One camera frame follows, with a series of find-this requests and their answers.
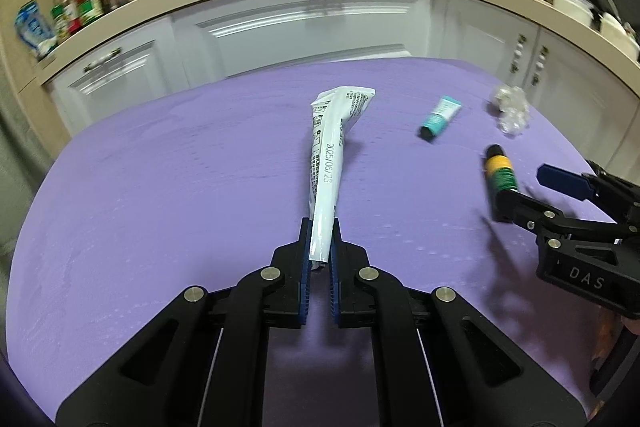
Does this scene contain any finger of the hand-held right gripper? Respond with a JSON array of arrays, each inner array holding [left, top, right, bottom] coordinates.
[[537, 163, 603, 204], [492, 188, 563, 237]]

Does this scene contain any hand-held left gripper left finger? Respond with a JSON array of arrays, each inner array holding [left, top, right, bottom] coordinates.
[[55, 217, 312, 427]]

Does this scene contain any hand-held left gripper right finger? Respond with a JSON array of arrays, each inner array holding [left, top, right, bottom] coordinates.
[[328, 217, 587, 427]]

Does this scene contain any green label dark bottle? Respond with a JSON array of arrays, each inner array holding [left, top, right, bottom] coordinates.
[[481, 144, 517, 222]]

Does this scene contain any large white squeeze tube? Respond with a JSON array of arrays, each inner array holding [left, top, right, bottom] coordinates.
[[306, 85, 377, 272]]

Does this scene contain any crumpled clear plastic wrap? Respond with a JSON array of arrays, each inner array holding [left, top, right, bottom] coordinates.
[[488, 85, 532, 138]]

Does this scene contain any small teal tube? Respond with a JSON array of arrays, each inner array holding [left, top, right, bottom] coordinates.
[[418, 95, 462, 142]]

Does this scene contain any clear plastic lidded container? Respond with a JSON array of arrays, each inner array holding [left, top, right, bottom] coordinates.
[[549, 0, 599, 22]]

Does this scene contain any white kitchen cabinet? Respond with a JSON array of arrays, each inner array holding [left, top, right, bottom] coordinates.
[[39, 0, 640, 192]]

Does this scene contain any blue snack packet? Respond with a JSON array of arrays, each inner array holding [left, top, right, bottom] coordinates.
[[14, 0, 59, 61]]

